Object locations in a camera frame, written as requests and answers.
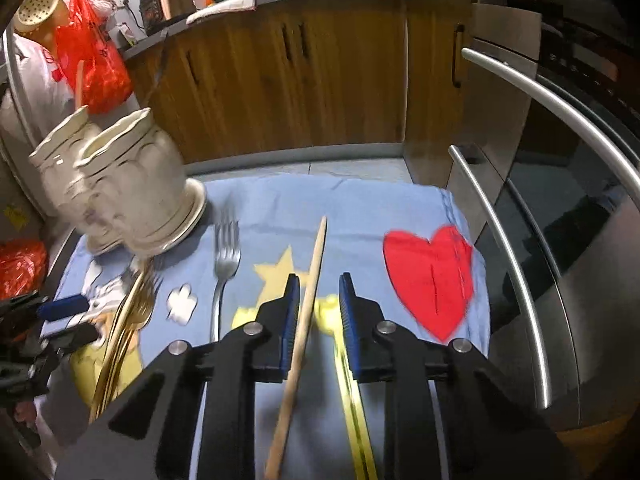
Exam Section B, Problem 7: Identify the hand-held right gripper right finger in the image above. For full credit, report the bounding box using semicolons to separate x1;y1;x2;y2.
338;272;583;480

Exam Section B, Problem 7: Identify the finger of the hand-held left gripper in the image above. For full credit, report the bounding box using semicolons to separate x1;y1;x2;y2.
36;293;92;320
42;322;99;357

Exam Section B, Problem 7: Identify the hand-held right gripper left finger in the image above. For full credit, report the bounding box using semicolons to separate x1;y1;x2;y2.
55;274;301;480

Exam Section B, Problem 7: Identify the gold fork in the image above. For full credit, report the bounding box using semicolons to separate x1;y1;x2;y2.
97;271;165;418
89;280;146;423

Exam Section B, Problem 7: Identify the yellow spoon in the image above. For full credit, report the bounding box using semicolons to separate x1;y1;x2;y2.
320;295;379;480

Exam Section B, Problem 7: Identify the silver fork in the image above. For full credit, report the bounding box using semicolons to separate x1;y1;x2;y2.
210;220;242;343

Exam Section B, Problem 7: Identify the white ceramic utensil holder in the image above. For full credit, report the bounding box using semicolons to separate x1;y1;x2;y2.
28;106;208;256

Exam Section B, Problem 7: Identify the red plastic bag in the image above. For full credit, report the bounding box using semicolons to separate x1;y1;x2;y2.
52;0;135;116
0;240;49;302

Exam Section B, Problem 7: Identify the blue printed cloth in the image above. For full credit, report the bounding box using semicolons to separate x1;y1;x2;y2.
37;175;493;480

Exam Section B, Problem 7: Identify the white plastic bag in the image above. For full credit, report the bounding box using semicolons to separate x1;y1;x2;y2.
10;32;78;131

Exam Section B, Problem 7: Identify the wooden kitchen cabinet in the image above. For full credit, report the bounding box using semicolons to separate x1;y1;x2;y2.
125;0;533;166

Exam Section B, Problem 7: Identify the stainless steel oven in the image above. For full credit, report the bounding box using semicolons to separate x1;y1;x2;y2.
404;0;640;433

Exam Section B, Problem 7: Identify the gold perforated strainer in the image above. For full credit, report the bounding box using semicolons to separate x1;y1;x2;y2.
13;0;71;38

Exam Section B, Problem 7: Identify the white cloth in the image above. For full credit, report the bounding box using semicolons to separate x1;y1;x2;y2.
187;0;258;24

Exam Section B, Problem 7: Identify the black copper pressure cooker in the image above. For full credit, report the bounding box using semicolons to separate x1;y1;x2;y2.
138;0;197;26

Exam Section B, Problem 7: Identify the short oven drawer handle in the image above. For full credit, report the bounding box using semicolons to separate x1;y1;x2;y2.
448;144;551;410

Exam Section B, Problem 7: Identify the black cabinet door handle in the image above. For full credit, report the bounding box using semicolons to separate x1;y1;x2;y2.
451;25;465;87

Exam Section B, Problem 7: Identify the long curved oven handle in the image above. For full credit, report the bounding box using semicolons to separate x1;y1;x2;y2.
461;47;640;211

